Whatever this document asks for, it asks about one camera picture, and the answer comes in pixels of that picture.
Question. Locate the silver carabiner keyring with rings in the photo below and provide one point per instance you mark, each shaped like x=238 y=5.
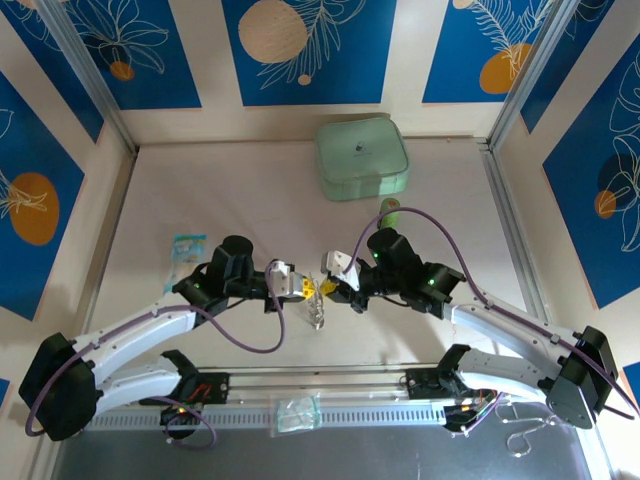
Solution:
x=316 y=315

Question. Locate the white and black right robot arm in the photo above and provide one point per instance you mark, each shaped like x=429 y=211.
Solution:
x=510 y=332

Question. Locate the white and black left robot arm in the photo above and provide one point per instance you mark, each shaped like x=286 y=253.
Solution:
x=140 y=330

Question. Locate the green cylindrical can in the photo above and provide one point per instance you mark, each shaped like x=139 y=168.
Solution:
x=390 y=204

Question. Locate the light blue snack packet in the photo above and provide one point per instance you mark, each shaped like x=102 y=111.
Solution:
x=186 y=262

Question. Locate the mint green zip case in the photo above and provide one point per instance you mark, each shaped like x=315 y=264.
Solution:
x=362 y=150

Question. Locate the clear plastic zip bag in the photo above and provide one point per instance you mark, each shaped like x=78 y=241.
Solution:
x=295 y=415

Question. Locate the aluminium table side rail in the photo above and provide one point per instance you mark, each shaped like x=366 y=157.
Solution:
x=117 y=210
x=505 y=210

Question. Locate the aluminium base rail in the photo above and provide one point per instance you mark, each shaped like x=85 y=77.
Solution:
x=350 y=415

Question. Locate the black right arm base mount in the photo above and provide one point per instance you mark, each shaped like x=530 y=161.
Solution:
x=425 y=385

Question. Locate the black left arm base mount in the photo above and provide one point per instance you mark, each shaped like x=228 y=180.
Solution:
x=215 y=387

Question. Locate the aluminium frame post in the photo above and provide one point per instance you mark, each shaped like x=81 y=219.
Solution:
x=530 y=70
x=90 y=80

